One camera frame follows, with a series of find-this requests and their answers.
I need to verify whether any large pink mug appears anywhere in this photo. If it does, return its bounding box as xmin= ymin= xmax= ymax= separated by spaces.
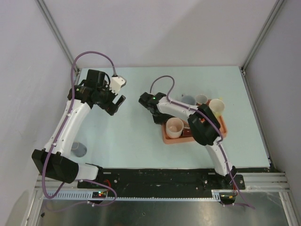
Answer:
xmin=166 ymin=117 xmax=184 ymax=139

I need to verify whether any orange plastic tray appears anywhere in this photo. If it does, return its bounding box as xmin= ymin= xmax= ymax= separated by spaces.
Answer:
xmin=157 ymin=97 xmax=227 ymax=146

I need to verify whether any grey footed cup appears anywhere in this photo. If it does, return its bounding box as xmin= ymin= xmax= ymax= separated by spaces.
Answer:
xmin=181 ymin=95 xmax=196 ymax=105

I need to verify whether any pink textured mug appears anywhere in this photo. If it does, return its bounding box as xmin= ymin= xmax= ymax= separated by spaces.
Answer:
xmin=195 ymin=94 xmax=208 ymax=105

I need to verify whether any grey printed mug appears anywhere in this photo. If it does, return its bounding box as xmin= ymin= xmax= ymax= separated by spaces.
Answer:
xmin=71 ymin=142 xmax=87 ymax=157

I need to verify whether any yellow mug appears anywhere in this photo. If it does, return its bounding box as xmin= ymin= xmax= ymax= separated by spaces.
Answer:
xmin=208 ymin=99 xmax=225 ymax=118

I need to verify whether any brown striped mug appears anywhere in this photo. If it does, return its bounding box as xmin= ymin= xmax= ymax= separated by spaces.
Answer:
xmin=182 ymin=124 xmax=192 ymax=137

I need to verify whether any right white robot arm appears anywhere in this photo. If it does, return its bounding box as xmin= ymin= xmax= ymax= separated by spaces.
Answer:
xmin=138 ymin=92 xmax=237 ymax=189

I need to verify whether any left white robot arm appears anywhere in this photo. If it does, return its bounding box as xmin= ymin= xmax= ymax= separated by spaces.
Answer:
xmin=32 ymin=69 xmax=127 ymax=188

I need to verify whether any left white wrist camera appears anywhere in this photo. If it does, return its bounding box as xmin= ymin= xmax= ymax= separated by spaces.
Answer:
xmin=109 ymin=76 xmax=127 ymax=95

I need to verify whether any left aluminium frame post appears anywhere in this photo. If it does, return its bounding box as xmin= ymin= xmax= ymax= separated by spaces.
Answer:
xmin=35 ymin=0 xmax=80 ymax=75

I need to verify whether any aluminium frame post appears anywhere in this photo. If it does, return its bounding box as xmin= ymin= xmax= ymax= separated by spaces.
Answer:
xmin=240 ymin=0 xmax=287 ymax=75
xmin=35 ymin=0 xmax=80 ymax=75

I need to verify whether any grey slotted cable duct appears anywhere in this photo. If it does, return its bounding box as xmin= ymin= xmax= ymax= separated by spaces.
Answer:
xmin=53 ymin=190 xmax=237 ymax=202

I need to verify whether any right aluminium frame post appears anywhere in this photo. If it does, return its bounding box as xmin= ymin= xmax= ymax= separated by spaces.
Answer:
xmin=240 ymin=0 xmax=287 ymax=75

